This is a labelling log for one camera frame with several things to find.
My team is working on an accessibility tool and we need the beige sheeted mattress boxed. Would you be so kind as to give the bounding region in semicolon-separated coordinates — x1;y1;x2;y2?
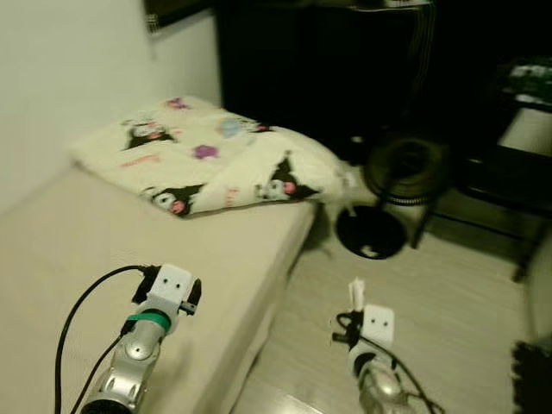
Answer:
0;164;316;414

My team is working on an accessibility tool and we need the black pedestal fan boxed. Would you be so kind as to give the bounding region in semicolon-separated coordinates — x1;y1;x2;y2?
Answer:
335;136;449;260

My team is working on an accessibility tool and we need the green box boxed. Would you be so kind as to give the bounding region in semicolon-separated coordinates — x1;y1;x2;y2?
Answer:
505;59;552;106

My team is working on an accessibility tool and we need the cream cartoon print quilt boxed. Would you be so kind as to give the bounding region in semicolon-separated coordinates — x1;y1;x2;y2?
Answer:
71;95;359;216

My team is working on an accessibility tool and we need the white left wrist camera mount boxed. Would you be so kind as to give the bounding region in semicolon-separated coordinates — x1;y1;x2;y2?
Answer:
142;266;193;333

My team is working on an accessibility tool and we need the dark window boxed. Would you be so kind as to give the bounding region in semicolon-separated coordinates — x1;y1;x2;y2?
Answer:
142;0;216;34

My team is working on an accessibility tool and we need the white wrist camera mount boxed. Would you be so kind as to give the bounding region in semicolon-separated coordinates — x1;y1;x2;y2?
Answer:
142;266;193;333
361;306;397;350

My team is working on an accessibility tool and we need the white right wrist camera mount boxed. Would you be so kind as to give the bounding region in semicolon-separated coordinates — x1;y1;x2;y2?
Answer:
361;306;397;350

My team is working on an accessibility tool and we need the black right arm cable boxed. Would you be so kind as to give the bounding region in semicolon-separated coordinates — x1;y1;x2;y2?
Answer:
332;312;445;414

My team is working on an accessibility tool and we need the black metal frame table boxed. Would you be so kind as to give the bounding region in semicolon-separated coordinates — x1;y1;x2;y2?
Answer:
412;82;552;284

